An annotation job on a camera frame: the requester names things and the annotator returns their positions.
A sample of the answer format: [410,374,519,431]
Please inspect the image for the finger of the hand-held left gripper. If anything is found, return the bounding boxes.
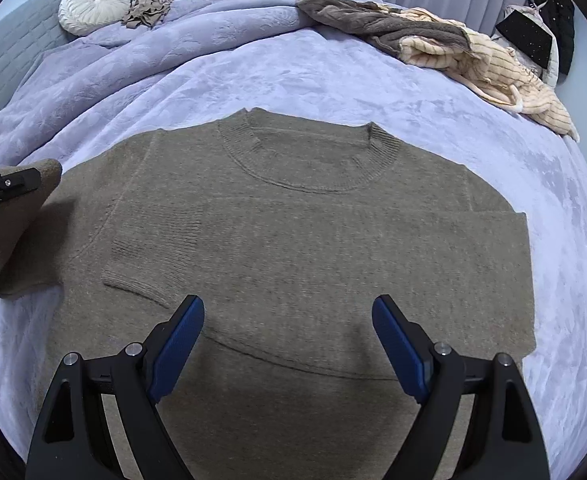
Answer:
[0,162,41,208]

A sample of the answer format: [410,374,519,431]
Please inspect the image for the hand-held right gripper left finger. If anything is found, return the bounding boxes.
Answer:
[26,295,205,480]

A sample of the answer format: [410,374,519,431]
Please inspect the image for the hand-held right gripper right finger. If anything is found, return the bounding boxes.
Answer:
[372,294,551,480]

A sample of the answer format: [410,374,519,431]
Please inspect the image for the olive knit sweater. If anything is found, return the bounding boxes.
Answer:
[0,107,538,480]

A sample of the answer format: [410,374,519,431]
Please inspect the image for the grey quilted headboard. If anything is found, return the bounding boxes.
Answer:
[0,0,146,126]

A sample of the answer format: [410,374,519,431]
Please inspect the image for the round white pleated pillow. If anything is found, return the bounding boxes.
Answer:
[58,0,131,37]

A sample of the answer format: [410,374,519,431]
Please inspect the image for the crumpled beige cloth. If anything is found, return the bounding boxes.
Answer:
[120,0,174,30]

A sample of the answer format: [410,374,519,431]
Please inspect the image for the lavender plush blanket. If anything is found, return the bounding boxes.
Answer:
[0,0,587,461]

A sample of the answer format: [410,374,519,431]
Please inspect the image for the cream striped garment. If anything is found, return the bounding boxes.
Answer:
[398,7,580,143]

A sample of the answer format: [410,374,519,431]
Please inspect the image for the white hanging garment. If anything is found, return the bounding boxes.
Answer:
[503,4,560,87]

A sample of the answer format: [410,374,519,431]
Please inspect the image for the brown-grey fuzzy garment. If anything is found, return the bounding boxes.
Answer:
[296,0,481,61]

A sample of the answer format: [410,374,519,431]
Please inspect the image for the black sparkly garment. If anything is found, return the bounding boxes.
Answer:
[496,10,554,68]

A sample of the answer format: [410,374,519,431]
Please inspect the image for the black hanging garment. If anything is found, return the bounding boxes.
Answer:
[526,0,577,76]

